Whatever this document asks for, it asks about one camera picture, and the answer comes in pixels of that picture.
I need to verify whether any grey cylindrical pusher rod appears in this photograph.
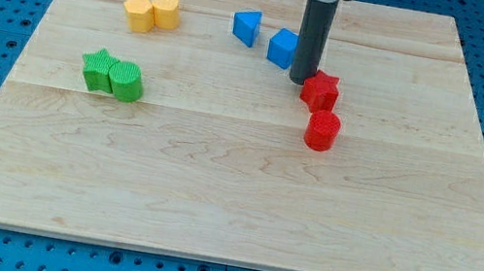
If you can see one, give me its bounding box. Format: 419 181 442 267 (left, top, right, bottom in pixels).
290 0 338 85

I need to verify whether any red star block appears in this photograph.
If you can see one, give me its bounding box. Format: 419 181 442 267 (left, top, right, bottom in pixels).
299 70 340 113

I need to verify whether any green star block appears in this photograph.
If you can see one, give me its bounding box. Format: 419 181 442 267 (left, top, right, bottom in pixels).
82 49 119 94

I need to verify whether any blue cube block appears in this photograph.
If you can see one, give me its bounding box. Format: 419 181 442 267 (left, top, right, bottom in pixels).
266 28 298 70

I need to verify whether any blue triangle block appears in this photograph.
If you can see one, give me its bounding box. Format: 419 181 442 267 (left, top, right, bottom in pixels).
232 11 263 48

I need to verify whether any red cylinder block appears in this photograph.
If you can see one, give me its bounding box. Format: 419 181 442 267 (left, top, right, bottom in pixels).
303 110 341 152

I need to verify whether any light wooden board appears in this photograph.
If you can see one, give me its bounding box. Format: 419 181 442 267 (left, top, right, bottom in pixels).
0 0 484 271

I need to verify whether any yellow heart block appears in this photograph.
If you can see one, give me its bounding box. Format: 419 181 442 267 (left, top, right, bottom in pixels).
151 0 180 30

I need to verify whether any yellow hexagon block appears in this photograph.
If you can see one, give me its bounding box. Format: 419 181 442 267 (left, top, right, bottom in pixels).
123 0 155 33

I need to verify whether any green cylinder block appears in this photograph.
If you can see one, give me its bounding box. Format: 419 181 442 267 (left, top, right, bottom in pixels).
108 61 144 103

